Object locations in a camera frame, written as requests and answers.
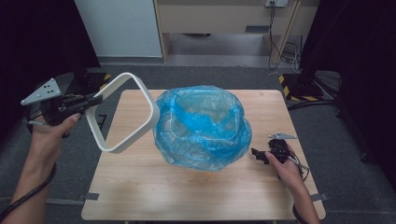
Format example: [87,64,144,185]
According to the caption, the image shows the white bin rim ring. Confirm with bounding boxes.
[84,72,161,155]

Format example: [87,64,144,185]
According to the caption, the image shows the left hand-held gripper cable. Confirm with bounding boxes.
[0,162,58,222]

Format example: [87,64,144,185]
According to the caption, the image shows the black curtain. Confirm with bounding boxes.
[0,0,101,138]
[300,0,396,188]

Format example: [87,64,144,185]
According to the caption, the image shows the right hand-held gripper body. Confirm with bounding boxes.
[268,133,298,165]

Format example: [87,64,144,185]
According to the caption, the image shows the beige wooden desk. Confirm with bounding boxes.
[153,0,321,64]

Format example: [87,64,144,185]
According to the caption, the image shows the white trash bin with face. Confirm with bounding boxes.
[169,88,238,143]

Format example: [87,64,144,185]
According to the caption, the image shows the white partition panel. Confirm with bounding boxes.
[74,0,163,58]

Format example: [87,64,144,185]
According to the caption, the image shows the grey tape strip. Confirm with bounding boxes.
[307,193,329,203]
[77,192,100,202]

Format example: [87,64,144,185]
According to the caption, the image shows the right hand-held gripper cable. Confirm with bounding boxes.
[288,150,311,224]

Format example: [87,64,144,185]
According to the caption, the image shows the black hanging power cables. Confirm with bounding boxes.
[268,0,303,71]

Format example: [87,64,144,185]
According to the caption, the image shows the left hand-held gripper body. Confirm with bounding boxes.
[20,77,92,138]

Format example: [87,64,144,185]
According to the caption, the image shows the blue plastic trash bag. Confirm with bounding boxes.
[152,85,253,173]

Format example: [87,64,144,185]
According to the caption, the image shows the person's left hand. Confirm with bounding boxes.
[29,112,82,158]

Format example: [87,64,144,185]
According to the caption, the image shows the hand-held gripper cable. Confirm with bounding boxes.
[0,162,58,222]
[288,150,311,224]

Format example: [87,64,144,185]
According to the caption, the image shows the person's right hand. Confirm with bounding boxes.
[264,150,305,193]

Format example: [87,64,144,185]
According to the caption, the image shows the thick black floor cable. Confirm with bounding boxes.
[286,98,338,111]

